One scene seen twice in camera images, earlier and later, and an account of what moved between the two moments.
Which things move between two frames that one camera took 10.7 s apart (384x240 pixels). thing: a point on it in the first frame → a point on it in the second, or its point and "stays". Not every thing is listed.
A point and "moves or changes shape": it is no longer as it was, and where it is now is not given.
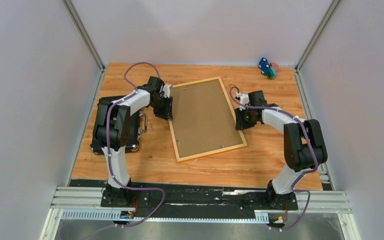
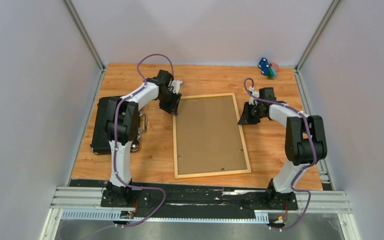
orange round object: x=275 y=65 stays
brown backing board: x=204 y=118 moves or changes shape
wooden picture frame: x=173 y=127 → x=245 y=152
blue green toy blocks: x=266 y=70 stays
